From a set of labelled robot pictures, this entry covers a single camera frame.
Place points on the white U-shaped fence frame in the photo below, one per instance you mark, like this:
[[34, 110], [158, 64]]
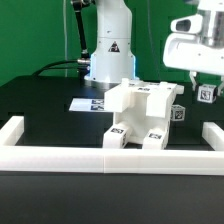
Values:
[[92, 160]]

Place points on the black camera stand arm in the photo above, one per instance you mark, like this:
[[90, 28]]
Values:
[[77, 6]]

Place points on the white chair seat piece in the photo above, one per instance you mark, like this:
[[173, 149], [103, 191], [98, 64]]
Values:
[[143, 116]]

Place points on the white marker sheet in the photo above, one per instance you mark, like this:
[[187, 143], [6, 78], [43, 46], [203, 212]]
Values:
[[87, 105]]

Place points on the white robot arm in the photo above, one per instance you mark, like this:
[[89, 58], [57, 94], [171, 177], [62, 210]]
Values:
[[113, 60]]

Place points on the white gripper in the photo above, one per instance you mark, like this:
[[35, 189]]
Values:
[[197, 44]]

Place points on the white chair back piece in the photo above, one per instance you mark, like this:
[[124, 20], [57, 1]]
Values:
[[152, 99]]

